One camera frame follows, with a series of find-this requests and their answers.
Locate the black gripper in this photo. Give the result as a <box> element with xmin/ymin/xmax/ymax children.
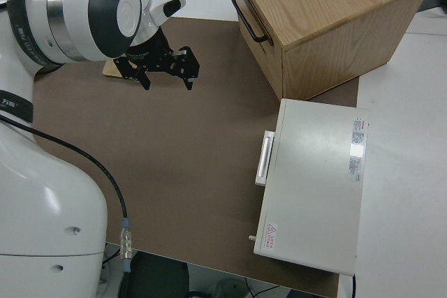
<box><xmin>112</xmin><ymin>31</ymin><xmax>200</xmax><ymax>92</ymax></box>

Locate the small wooden block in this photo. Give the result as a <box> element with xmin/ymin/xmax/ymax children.
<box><xmin>102</xmin><ymin>59</ymin><xmax>124</xmax><ymax>79</ymax></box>

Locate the cream toaster oven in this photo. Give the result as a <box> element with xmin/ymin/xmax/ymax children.
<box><xmin>247</xmin><ymin>98</ymin><xmax>370</xmax><ymax>276</ymax></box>

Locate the wooden drawer cabinet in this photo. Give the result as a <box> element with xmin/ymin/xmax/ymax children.
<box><xmin>226</xmin><ymin>0</ymin><xmax>432</xmax><ymax>101</ymax></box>

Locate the black object under table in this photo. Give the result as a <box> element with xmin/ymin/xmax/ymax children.
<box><xmin>117</xmin><ymin>251</ymin><xmax>190</xmax><ymax>298</ymax></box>

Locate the black cabinet handle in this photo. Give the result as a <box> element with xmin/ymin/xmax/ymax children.
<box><xmin>230</xmin><ymin>0</ymin><xmax>270</xmax><ymax>44</ymax></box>

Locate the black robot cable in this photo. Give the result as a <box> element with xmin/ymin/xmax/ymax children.
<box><xmin>0</xmin><ymin>0</ymin><xmax>134</xmax><ymax>298</ymax></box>

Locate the cream oven door handle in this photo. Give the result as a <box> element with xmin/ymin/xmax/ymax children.
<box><xmin>254</xmin><ymin>131</ymin><xmax>276</xmax><ymax>187</ymax></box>

